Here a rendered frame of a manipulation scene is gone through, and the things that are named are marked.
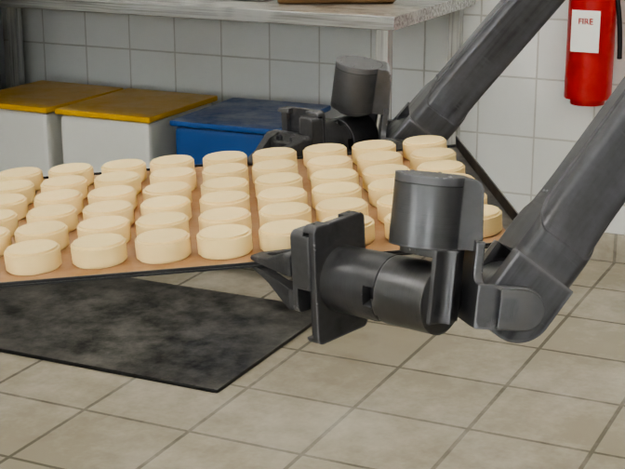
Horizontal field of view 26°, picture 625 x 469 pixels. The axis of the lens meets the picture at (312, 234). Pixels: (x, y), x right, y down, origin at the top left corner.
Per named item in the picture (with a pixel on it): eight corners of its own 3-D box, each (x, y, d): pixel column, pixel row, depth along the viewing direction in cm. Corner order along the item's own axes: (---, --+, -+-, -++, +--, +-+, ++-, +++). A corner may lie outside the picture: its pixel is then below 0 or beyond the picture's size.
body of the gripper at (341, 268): (302, 341, 114) (370, 359, 109) (297, 224, 111) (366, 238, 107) (351, 320, 119) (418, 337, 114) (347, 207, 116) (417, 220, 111)
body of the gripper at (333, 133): (273, 107, 162) (314, 98, 167) (277, 190, 164) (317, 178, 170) (314, 113, 157) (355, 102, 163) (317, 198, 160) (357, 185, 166)
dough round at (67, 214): (58, 238, 131) (55, 218, 130) (17, 234, 133) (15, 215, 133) (88, 224, 135) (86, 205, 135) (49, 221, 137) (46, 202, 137)
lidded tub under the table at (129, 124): (58, 182, 467) (53, 108, 459) (130, 156, 507) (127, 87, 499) (152, 194, 451) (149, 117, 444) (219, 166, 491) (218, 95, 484)
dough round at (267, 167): (259, 190, 144) (258, 171, 143) (247, 180, 148) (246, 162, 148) (304, 183, 145) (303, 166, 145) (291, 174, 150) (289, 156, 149)
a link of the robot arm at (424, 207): (544, 334, 106) (511, 313, 114) (560, 188, 104) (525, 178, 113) (395, 326, 104) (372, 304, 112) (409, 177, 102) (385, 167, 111)
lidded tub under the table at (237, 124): (170, 197, 447) (168, 120, 440) (233, 167, 488) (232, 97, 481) (274, 209, 433) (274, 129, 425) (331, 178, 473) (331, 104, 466)
